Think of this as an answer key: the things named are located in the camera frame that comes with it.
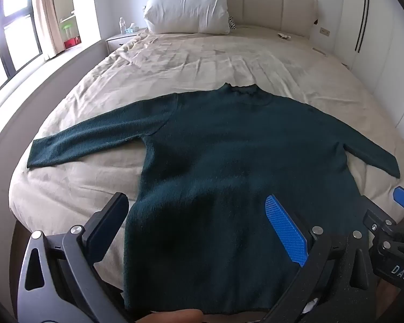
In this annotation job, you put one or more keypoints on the black framed window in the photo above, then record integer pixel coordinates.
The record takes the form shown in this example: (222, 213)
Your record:
(13, 30)

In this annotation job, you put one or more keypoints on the wall socket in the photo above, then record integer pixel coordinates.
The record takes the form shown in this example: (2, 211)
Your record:
(325, 32)

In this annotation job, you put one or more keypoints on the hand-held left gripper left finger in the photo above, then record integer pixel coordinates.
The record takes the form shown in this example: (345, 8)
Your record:
(107, 222)

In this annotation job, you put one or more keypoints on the clear water bottle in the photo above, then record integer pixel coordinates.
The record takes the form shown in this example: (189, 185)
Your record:
(122, 26)

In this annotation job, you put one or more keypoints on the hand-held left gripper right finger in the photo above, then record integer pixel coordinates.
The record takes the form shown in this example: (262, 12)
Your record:
(286, 232)

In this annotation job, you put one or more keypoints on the tissue pack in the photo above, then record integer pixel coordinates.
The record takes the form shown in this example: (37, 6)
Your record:
(132, 28)

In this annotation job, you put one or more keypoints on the white wall shelf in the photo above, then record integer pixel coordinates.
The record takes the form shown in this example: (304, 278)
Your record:
(69, 3)

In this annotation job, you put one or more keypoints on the white pillow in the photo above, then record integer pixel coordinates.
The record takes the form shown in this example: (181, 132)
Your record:
(188, 8)

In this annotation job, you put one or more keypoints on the dark green sweater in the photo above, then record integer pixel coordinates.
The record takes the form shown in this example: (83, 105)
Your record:
(222, 158)

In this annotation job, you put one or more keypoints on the red box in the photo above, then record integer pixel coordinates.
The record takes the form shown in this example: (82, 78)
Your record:
(71, 43)

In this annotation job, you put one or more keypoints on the black white striped cloth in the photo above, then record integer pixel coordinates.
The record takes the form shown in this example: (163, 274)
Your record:
(232, 23)

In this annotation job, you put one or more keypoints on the beige padded headboard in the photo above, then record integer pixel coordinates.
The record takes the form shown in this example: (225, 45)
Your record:
(269, 3)

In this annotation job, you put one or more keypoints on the small crumpled item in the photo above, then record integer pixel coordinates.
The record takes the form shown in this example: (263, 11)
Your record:
(284, 36)

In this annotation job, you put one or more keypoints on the beige bed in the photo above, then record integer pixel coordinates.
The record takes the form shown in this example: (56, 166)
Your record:
(205, 60)

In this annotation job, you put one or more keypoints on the green toy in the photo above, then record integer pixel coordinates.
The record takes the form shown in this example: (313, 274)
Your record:
(67, 30)

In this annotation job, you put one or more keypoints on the white wardrobe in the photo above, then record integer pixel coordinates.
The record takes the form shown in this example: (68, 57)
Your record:
(387, 57)

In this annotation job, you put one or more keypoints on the white nightstand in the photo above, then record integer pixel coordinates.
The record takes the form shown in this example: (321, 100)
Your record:
(116, 42)

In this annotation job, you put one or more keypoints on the beige curtain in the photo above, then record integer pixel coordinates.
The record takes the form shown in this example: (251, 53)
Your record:
(48, 13)

